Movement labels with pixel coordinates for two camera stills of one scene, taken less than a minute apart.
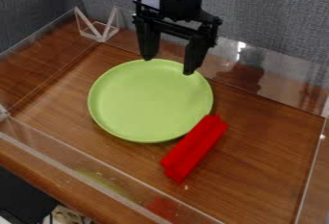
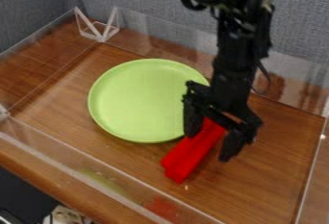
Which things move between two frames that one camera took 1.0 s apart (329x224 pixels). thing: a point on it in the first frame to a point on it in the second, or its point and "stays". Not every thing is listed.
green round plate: [147, 102] stays
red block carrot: [182, 156] stays
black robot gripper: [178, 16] to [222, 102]
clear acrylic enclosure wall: [114, 139] stays
